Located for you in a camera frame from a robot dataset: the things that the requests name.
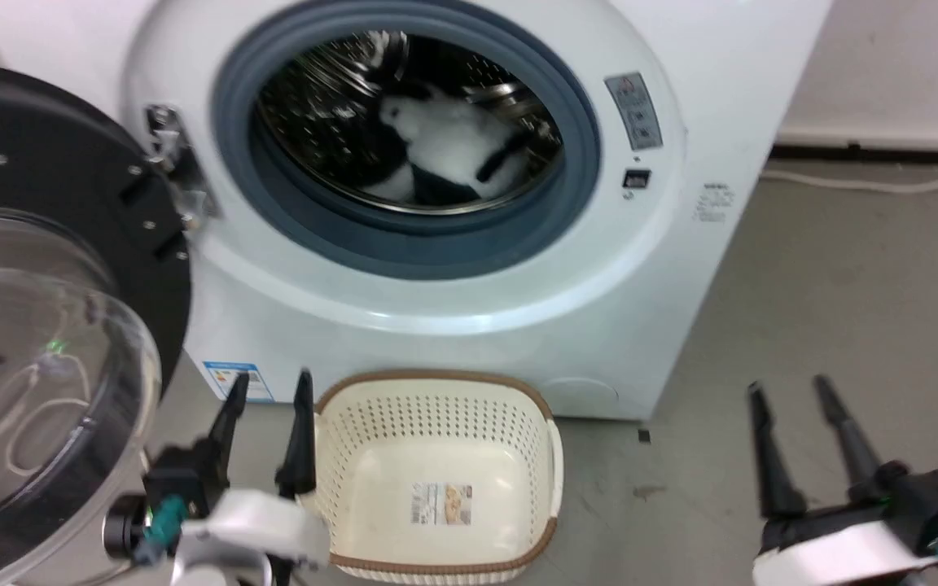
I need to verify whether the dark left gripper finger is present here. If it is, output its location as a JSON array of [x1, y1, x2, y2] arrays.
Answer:
[[275, 369, 318, 500], [191, 372, 251, 489]]

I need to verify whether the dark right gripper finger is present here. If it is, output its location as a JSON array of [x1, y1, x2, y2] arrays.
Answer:
[[747, 383, 809, 523], [813, 374, 911, 503]]

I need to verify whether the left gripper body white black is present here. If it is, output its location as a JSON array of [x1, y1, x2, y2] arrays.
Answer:
[[102, 466, 333, 575]]

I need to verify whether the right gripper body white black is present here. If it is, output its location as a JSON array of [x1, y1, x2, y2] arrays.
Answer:
[[752, 461, 938, 586]]

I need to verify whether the cream plastic laundry basket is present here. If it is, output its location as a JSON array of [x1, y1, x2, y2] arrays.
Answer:
[[300, 369, 564, 585]]

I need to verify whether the paper label inside basket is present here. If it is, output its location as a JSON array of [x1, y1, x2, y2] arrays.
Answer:
[[411, 481, 473, 527]]

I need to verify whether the white front-load washing machine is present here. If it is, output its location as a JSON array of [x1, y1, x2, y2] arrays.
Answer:
[[0, 0, 834, 422]]

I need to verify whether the blue white energy label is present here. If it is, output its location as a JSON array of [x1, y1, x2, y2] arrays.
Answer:
[[202, 360, 275, 405]]

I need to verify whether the grey rubber door gasket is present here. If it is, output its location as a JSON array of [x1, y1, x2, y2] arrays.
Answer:
[[211, 0, 603, 281]]

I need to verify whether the chrome door hinge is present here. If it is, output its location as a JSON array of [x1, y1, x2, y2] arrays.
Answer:
[[145, 103, 219, 238]]

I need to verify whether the black baseboard strip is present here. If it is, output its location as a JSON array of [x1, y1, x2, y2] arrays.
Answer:
[[772, 142, 938, 165]]

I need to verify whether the steel washer drum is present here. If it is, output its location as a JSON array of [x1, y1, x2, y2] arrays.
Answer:
[[252, 30, 565, 217]]

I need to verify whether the black washer door clear glass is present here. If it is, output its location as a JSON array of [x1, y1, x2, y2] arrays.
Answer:
[[0, 59, 194, 586]]

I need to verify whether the white clothing in drum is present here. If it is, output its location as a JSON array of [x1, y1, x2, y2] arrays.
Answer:
[[362, 84, 537, 205]]

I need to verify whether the grey warning sticker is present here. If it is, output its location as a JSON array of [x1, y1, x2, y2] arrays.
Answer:
[[604, 72, 664, 152]]

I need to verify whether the teal left gripper cable connector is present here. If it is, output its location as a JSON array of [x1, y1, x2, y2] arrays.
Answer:
[[137, 496, 190, 566]]

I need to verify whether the white cable on floor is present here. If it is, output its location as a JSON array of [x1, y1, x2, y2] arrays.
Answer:
[[760, 168, 938, 195]]

